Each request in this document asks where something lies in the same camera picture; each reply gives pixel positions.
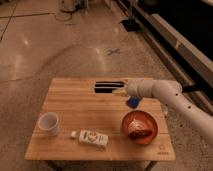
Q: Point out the black floor mat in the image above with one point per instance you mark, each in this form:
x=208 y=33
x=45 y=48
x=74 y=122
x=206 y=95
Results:
x=130 y=25

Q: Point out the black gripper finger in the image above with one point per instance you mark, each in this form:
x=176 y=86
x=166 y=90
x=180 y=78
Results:
x=105 y=89
x=115 y=83

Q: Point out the blue sponge block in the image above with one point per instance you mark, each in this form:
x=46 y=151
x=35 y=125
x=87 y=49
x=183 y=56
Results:
x=133 y=102

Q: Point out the white milk carton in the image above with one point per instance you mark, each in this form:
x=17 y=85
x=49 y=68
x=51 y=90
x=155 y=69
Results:
x=91 y=138

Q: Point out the orange bowl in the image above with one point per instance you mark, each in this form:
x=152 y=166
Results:
x=140 y=116

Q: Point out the white ceramic cup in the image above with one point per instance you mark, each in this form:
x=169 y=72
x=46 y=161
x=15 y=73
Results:
x=48 y=123

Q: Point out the wooden table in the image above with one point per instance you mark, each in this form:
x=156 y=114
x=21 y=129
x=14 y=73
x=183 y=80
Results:
x=79 y=107

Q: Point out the white base with cables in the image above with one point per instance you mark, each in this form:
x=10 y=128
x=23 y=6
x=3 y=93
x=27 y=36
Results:
x=72 y=5

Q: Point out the red food in bowl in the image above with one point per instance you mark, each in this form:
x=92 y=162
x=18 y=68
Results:
x=138 y=130

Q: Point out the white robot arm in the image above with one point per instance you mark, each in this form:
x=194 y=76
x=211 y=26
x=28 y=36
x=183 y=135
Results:
x=167 y=92

